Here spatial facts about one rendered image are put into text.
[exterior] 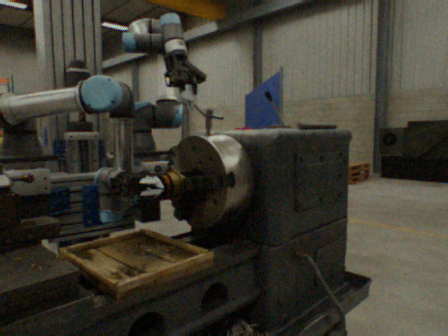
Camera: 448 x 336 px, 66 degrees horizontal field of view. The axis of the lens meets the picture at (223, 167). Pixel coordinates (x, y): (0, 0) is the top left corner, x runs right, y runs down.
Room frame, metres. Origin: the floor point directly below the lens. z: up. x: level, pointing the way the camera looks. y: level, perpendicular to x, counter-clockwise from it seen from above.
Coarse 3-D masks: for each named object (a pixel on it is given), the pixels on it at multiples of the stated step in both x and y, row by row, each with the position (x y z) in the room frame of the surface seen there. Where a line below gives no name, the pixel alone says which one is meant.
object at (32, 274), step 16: (16, 256) 0.75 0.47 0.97; (32, 256) 0.75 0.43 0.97; (48, 256) 0.75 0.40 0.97; (0, 272) 0.66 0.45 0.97; (16, 272) 0.66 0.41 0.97; (32, 272) 0.66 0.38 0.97; (48, 272) 0.66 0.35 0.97; (64, 272) 0.65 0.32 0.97; (80, 272) 0.67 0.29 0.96; (0, 288) 0.59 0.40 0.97; (16, 288) 0.59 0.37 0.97; (32, 288) 0.60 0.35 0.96; (48, 288) 0.62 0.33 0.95; (64, 288) 0.65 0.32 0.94; (0, 304) 0.57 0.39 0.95; (16, 304) 0.59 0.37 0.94; (32, 304) 0.61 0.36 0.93
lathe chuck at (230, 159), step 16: (192, 144) 1.14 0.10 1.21; (208, 144) 1.08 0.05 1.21; (224, 144) 1.10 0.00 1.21; (192, 160) 1.14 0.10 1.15; (208, 160) 1.08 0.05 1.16; (224, 160) 1.04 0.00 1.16; (240, 160) 1.09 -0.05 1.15; (192, 176) 1.18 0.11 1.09; (240, 176) 1.06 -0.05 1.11; (208, 192) 1.08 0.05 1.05; (224, 192) 1.03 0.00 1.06; (240, 192) 1.06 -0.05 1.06; (192, 208) 1.14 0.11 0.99; (208, 208) 1.09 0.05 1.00; (224, 208) 1.04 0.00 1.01; (240, 208) 1.10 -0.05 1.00; (192, 224) 1.14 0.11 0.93; (208, 224) 1.09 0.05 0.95
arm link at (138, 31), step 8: (136, 24) 1.64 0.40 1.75; (144, 24) 1.68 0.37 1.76; (128, 32) 1.65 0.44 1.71; (136, 32) 1.38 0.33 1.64; (144, 32) 1.54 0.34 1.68; (128, 40) 1.34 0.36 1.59; (136, 40) 1.34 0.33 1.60; (144, 40) 1.35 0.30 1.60; (128, 48) 1.35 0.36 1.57; (136, 48) 1.35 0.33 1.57; (144, 48) 1.36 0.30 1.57
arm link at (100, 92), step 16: (96, 80) 1.13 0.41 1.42; (112, 80) 1.15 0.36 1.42; (0, 96) 1.19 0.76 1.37; (16, 96) 1.20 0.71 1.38; (32, 96) 1.19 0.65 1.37; (48, 96) 1.17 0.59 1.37; (64, 96) 1.17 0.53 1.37; (80, 96) 1.15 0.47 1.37; (96, 96) 1.13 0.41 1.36; (112, 96) 1.14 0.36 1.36; (128, 96) 1.24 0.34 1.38; (0, 112) 1.17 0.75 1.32; (16, 112) 1.19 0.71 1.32; (32, 112) 1.19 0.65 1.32; (48, 112) 1.19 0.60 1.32; (64, 112) 1.20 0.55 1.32; (96, 112) 1.19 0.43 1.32; (112, 112) 1.23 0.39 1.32; (0, 128) 1.25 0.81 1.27
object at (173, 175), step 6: (162, 174) 1.04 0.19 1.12; (168, 174) 1.04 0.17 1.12; (174, 174) 1.05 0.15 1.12; (180, 174) 1.05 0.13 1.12; (162, 180) 1.02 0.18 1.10; (168, 180) 1.02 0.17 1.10; (174, 180) 1.03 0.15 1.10; (180, 180) 1.04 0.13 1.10; (156, 186) 1.07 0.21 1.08; (168, 186) 1.01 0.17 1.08; (174, 186) 1.02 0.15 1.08; (180, 186) 1.04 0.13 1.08; (168, 192) 1.01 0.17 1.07; (174, 192) 1.03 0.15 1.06; (180, 192) 1.04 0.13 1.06; (162, 198) 1.02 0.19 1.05; (168, 198) 1.04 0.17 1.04; (174, 198) 1.06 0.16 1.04
